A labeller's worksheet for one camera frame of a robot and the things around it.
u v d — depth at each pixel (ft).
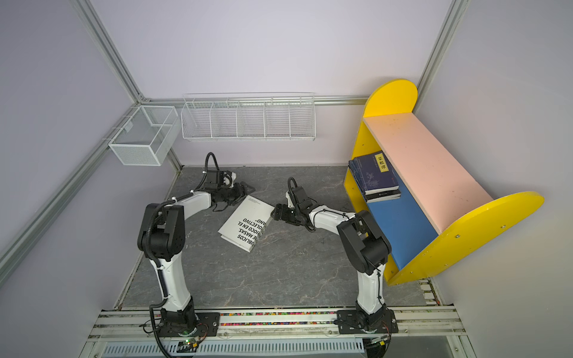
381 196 2.85
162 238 1.78
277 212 2.85
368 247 1.67
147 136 3.15
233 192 3.01
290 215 2.75
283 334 2.38
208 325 2.42
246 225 3.07
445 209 2.11
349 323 2.42
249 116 3.23
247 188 3.09
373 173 2.93
